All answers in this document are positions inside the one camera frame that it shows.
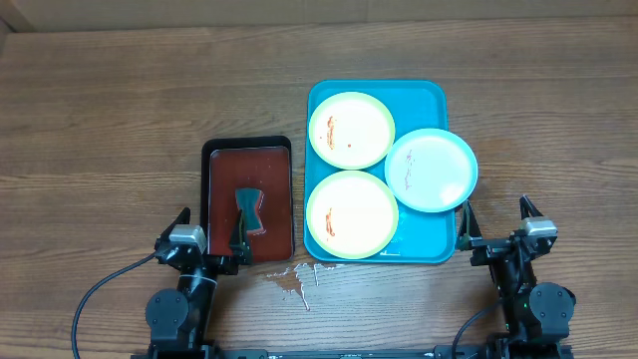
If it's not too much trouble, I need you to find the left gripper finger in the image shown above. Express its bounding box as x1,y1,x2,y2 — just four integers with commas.
158,207,190,242
228,209,253,265

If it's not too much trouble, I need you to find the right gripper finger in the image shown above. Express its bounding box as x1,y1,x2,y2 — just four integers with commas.
519,194,542,219
457,199,482,251

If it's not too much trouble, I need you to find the green orange sponge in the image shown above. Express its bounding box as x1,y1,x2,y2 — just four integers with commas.
235,187,265,235

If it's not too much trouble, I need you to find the light blue plate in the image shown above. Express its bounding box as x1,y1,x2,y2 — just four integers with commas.
384,129,479,213

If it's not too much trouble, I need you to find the yellow-green plate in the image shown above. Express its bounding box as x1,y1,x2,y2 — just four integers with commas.
305,171,399,260
308,92,396,170

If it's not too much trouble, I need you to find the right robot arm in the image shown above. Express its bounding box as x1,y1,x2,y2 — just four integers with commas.
450,195,576,358

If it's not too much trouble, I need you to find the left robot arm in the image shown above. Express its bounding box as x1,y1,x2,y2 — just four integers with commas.
146,207,252,358

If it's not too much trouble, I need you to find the teal plastic tray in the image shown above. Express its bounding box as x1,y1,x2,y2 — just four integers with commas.
307,80,456,264

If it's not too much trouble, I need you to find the black wash basin tray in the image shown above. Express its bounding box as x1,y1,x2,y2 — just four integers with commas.
200,136,295,263

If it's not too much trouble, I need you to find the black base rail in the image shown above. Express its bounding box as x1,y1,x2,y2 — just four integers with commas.
131,345,574,359

